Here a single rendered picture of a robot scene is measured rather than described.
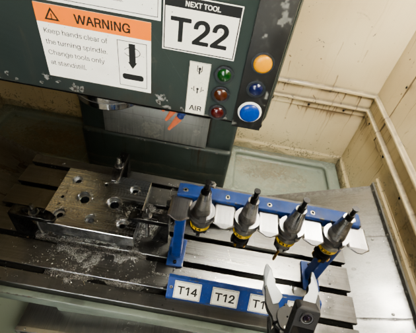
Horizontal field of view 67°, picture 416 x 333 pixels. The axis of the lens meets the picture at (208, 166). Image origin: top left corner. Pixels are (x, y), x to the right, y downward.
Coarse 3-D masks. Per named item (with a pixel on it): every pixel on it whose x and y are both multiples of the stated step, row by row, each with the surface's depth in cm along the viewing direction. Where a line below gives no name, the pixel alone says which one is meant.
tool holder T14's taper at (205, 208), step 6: (210, 192) 72; (198, 198) 73; (204, 198) 71; (210, 198) 72; (198, 204) 73; (204, 204) 72; (210, 204) 73; (198, 210) 74; (204, 210) 74; (210, 210) 75; (204, 216) 75
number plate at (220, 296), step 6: (216, 288) 91; (222, 288) 91; (216, 294) 91; (222, 294) 91; (228, 294) 91; (234, 294) 91; (216, 300) 91; (222, 300) 91; (228, 300) 91; (234, 300) 91; (228, 306) 92; (234, 306) 92
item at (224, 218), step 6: (216, 204) 79; (222, 204) 80; (216, 210) 78; (222, 210) 78; (228, 210) 79; (234, 210) 79; (216, 216) 77; (222, 216) 77; (228, 216) 77; (216, 222) 76; (222, 222) 76; (228, 222) 76; (222, 228) 75; (228, 228) 75
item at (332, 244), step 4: (328, 224) 78; (324, 228) 77; (328, 228) 78; (324, 232) 77; (324, 236) 76; (328, 236) 76; (348, 236) 77; (324, 240) 77; (328, 240) 75; (332, 240) 75; (344, 240) 76; (348, 240) 76; (324, 244) 77; (328, 244) 76; (332, 244) 75; (336, 244) 76; (340, 244) 76; (344, 244) 75; (332, 248) 76; (340, 248) 76
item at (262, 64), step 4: (260, 56) 41; (264, 56) 41; (268, 56) 41; (256, 60) 42; (260, 60) 41; (264, 60) 41; (268, 60) 41; (256, 64) 42; (260, 64) 42; (264, 64) 42; (268, 64) 42; (272, 64) 42; (256, 68) 42; (260, 68) 42; (264, 68) 42; (268, 68) 42; (260, 72) 43; (264, 72) 43
